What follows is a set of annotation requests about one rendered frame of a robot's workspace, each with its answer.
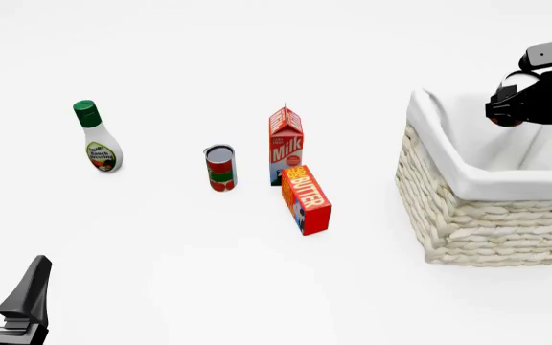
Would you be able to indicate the red and white milk carton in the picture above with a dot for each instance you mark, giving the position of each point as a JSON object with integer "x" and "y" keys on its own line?
{"x": 285, "y": 151}

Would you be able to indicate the ranch dressing bottle green cap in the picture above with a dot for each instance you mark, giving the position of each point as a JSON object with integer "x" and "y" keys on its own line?
{"x": 98, "y": 140}

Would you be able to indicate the red and green soup tin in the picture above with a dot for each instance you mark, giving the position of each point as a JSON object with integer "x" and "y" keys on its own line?
{"x": 221, "y": 172}

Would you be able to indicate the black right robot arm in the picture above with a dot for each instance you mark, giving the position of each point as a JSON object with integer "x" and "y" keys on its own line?
{"x": 549, "y": 104}

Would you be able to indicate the red butter box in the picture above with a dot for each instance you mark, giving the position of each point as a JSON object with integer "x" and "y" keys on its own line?
{"x": 307, "y": 201}

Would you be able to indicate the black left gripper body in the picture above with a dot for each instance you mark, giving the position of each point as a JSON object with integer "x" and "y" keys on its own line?
{"x": 17, "y": 336}

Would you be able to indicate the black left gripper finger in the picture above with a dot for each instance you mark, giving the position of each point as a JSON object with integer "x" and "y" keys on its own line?
{"x": 29, "y": 291}

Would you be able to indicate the white wicker basket with liner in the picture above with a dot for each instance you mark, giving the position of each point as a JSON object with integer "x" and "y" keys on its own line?
{"x": 487, "y": 226}

